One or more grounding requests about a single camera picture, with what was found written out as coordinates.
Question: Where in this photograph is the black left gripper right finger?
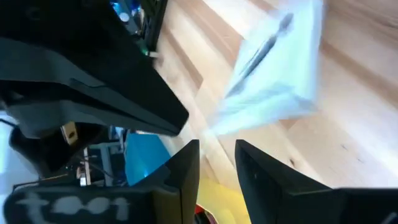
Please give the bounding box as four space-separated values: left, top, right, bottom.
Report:
234 139 343 224

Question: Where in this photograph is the blue plastic bin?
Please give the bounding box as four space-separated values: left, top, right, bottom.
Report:
124 133 172 187

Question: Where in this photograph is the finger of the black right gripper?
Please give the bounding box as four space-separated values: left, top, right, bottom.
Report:
0 0 190 138

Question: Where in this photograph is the white printed booklet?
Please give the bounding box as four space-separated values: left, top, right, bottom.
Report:
207 0 325 136

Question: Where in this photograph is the yellow plastic bin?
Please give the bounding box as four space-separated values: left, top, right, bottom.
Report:
195 176 253 224

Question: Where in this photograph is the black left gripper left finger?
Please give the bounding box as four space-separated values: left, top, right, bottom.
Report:
136 139 200 224

